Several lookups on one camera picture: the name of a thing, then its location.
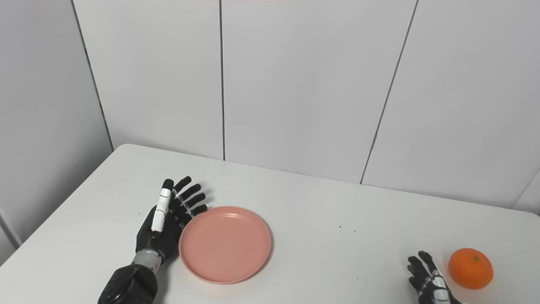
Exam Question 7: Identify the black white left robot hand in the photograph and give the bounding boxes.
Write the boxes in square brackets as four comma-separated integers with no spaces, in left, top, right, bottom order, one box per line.
[135,176,208,265]

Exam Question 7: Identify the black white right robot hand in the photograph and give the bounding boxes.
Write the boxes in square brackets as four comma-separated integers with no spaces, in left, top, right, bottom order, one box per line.
[407,251,464,304]

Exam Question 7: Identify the orange fruit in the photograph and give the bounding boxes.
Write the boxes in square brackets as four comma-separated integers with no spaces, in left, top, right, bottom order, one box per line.
[448,248,494,290]

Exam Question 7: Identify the pink round plate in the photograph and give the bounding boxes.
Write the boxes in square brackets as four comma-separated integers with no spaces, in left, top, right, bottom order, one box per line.
[178,206,272,285]

